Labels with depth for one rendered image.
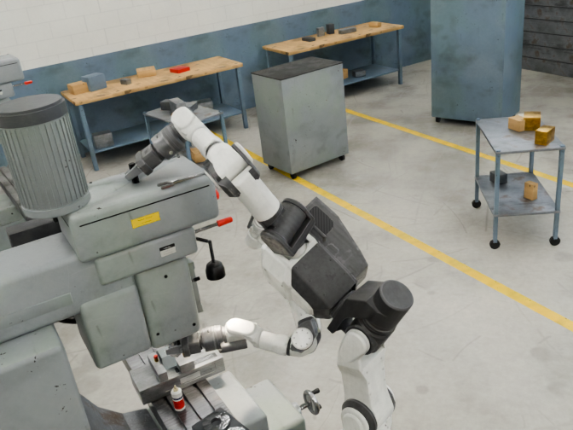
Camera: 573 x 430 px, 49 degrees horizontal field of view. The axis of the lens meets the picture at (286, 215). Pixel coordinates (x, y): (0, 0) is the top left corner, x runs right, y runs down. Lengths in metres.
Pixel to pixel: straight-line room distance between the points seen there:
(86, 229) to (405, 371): 2.58
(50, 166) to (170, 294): 0.59
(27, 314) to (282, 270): 0.78
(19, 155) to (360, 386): 1.29
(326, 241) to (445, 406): 1.96
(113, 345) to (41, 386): 0.27
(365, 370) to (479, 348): 2.17
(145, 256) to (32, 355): 0.43
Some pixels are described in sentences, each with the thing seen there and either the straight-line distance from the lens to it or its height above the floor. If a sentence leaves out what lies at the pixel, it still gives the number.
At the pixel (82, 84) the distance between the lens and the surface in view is 8.23.
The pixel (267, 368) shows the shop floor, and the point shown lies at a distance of 4.18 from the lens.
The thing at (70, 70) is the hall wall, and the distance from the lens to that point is 8.68.
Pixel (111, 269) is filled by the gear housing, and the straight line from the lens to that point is 2.04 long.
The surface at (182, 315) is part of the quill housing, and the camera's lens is 2.23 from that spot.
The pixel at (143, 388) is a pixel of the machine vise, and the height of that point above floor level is 1.04.
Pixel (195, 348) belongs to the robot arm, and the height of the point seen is 1.24.
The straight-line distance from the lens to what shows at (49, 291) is 2.03.
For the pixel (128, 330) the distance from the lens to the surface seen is 2.16.
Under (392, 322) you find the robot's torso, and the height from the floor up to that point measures 1.46.
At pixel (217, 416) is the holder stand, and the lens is 2.18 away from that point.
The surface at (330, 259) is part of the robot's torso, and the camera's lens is 2.05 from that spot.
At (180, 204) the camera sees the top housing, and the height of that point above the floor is 1.82.
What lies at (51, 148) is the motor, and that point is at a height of 2.09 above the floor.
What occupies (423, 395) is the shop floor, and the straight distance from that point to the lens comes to 3.92.
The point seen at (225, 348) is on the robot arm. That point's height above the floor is 1.23.
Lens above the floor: 2.62
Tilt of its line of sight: 26 degrees down
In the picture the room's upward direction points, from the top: 7 degrees counter-clockwise
